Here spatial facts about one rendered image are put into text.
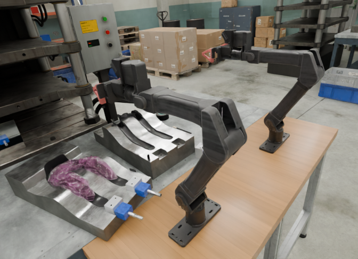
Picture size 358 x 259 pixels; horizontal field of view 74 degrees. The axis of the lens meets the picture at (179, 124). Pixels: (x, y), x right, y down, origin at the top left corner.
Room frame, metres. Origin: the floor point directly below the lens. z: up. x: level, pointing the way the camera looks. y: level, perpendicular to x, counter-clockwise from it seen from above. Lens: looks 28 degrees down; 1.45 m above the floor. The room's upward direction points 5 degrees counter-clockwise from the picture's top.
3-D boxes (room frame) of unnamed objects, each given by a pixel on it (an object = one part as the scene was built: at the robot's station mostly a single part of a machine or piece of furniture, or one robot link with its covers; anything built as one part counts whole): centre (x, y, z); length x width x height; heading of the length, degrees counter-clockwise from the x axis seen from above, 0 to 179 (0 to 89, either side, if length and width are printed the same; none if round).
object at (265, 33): (7.21, -2.89, 0.42); 0.86 x 0.33 x 0.83; 39
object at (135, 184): (0.65, 0.14, 0.86); 0.13 x 0.05 x 0.05; 60
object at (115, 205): (0.56, 0.20, 0.86); 0.13 x 0.05 x 0.05; 60
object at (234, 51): (1.11, -0.31, 1.21); 0.07 x 0.06 x 0.07; 44
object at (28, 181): (0.74, 0.41, 0.86); 0.50 x 0.26 x 0.11; 60
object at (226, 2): (8.25, -1.92, 1.26); 0.42 x 0.33 x 0.29; 39
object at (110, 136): (1.04, 0.20, 0.87); 0.50 x 0.26 x 0.14; 42
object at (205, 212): (0.55, -0.03, 0.84); 0.20 x 0.07 x 0.08; 134
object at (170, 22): (8.42, -0.07, 0.44); 0.59 x 0.59 x 0.88
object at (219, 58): (1.16, -0.27, 1.20); 0.10 x 0.07 x 0.07; 134
